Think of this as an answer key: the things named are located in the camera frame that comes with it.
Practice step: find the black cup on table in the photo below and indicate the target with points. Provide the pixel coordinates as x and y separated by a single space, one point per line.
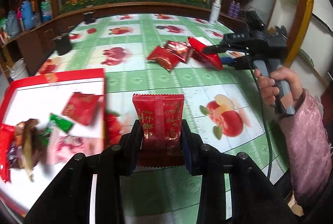
62 44

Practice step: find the green small snack packet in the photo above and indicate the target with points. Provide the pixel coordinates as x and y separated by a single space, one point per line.
57 121

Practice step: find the large red snack packet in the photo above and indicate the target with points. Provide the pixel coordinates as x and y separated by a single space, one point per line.
199 45

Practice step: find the red gold-print snack packet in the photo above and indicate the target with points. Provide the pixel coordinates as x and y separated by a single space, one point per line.
160 117

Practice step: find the pink rose snack packet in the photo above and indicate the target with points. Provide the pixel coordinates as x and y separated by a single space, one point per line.
62 146

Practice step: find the white plastic bucket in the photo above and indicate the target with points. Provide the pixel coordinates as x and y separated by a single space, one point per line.
18 70

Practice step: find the purple bottles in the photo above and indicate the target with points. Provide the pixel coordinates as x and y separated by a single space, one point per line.
234 9

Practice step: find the white spray bottle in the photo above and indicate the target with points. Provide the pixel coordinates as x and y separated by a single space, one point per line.
215 12

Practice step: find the wooden shelf cabinet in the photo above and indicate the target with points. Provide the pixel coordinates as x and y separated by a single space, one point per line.
33 45

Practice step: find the red white tray box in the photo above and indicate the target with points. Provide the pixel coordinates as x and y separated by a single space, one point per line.
45 120

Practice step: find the red snack packet in tray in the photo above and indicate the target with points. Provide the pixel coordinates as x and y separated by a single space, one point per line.
81 107

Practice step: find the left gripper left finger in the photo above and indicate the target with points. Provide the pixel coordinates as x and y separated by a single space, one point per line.
87 189

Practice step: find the red snack packet pile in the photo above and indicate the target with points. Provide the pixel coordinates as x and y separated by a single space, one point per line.
171 54

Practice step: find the brown patterned snack packet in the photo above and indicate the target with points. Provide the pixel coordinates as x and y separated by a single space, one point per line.
28 145

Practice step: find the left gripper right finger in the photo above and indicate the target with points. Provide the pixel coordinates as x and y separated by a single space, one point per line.
233 188

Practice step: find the pink sleeve forearm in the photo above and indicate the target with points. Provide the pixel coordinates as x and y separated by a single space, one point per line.
308 150

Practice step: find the blue thermos jug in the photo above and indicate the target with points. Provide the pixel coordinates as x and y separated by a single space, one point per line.
27 15

